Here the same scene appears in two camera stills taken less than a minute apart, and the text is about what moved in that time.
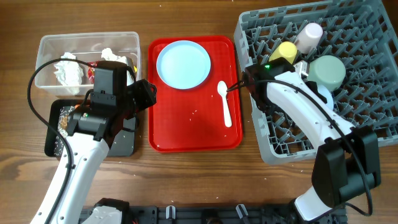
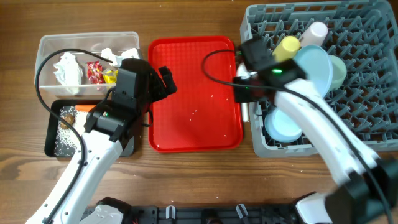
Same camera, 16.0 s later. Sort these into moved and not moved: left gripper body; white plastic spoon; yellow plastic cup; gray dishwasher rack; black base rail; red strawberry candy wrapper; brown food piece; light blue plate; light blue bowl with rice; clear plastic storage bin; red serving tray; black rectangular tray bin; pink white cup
Moved: left gripper body; light blue bowl with rice; yellow plastic cup; pink white cup; white plastic spoon; light blue plate
Not moved: black rectangular tray bin; red strawberry candy wrapper; red serving tray; brown food piece; black base rail; gray dishwasher rack; clear plastic storage bin
